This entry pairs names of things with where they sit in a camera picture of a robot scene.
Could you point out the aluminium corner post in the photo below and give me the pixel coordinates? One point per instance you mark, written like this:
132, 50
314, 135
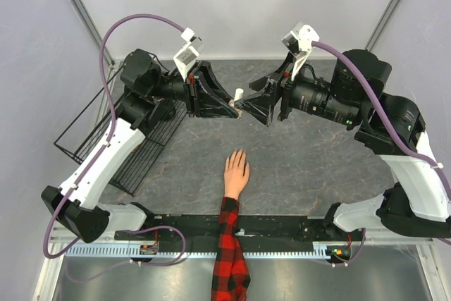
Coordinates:
87, 21
382, 24

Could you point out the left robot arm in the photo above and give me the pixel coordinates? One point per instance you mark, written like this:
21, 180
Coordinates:
149, 101

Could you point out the aluminium corner post left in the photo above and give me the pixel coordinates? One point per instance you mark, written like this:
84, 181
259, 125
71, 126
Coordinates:
87, 21

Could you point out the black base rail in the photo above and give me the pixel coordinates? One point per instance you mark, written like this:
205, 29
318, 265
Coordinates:
277, 231

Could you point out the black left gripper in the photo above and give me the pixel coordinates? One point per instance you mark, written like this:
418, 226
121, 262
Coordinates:
204, 96

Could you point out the black wire basket rack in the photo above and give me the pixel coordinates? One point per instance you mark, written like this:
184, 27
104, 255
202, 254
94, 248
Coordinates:
135, 168

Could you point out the nail polish bottle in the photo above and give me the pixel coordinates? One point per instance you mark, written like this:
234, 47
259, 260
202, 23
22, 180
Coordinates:
237, 110

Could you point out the aluminium slotted rail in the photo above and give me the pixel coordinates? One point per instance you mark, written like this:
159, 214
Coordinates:
205, 250

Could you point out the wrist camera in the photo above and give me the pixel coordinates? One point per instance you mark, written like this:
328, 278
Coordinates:
186, 57
299, 43

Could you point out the red plaid sleeve forearm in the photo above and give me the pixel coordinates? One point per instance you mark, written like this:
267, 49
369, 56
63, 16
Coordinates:
230, 278

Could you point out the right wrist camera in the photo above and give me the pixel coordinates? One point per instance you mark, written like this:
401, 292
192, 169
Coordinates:
299, 43

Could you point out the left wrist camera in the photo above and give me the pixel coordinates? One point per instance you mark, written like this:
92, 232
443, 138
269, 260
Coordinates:
186, 57

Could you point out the aluminium corner post right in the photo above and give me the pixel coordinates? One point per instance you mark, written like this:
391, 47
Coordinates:
382, 24

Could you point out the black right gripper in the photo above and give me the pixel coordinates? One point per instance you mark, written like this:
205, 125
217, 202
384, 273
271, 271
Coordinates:
281, 85

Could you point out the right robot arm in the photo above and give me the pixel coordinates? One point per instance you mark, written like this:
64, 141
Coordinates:
392, 127

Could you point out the white nail polish cap brush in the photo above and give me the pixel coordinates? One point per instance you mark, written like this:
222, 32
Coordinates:
239, 92

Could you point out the mannequin hand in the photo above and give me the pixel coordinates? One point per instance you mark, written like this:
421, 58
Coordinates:
236, 174

